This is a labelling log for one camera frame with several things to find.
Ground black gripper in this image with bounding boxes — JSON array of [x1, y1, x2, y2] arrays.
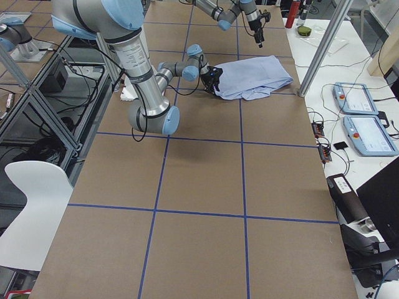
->
[[200, 65, 223, 95], [248, 9, 271, 48]]

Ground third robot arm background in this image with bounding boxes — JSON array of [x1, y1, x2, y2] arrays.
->
[[1, 17, 52, 63]]

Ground brown table mat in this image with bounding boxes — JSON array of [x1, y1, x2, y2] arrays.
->
[[32, 2, 359, 299]]

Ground blue teach pendant red button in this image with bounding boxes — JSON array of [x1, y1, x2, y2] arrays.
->
[[333, 82, 378, 115]]

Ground clear plastic MiNi bag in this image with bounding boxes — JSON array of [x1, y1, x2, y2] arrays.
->
[[304, 25, 349, 55]]

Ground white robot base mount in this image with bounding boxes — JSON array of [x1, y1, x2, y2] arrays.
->
[[120, 77, 138, 102]]

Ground black monitor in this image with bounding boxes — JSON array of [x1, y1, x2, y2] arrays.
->
[[357, 159, 398, 249]]

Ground black smartphone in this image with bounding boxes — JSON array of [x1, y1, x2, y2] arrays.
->
[[333, 141, 349, 150]]

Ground aluminium extrusion camera post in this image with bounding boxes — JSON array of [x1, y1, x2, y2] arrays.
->
[[298, 0, 353, 97]]

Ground aluminium frame side table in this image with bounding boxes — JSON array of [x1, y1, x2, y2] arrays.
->
[[0, 34, 116, 187]]

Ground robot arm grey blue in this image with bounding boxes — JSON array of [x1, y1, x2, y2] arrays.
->
[[179, 0, 271, 48], [52, 1, 223, 135]]

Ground orange black usb hub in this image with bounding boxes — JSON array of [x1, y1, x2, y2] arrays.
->
[[311, 122, 325, 138]]

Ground white chair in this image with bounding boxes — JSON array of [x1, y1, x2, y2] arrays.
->
[[1, 161, 73, 272]]

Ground blue striped button shirt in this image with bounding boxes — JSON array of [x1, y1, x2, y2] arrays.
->
[[216, 55, 293, 100]]

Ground black box with label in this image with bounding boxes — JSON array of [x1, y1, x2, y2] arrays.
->
[[326, 174, 368, 223]]

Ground red cylindrical thermos bottle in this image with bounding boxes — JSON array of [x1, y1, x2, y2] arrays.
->
[[285, 0, 300, 29]]

